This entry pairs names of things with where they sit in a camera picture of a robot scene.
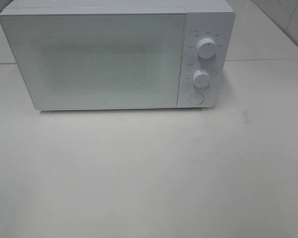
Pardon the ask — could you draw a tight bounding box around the white microwave door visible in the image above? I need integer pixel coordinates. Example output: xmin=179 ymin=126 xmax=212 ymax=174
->
xmin=0 ymin=14 xmax=185 ymax=110

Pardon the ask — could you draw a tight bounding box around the round white door button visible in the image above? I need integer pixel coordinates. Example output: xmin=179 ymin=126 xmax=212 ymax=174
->
xmin=189 ymin=93 xmax=204 ymax=105

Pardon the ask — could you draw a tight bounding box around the white microwave oven body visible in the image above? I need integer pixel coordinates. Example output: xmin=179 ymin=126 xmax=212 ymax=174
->
xmin=0 ymin=0 xmax=235 ymax=110

